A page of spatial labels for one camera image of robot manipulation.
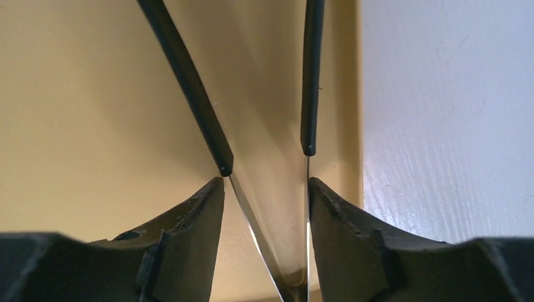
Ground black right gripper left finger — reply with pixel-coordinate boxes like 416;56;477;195
1;177;225;301

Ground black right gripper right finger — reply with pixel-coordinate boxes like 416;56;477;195
309;177;533;301

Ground yellow serving tray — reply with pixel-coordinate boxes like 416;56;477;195
1;1;362;301

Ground black metal food tongs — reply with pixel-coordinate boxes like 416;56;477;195
139;1;325;301

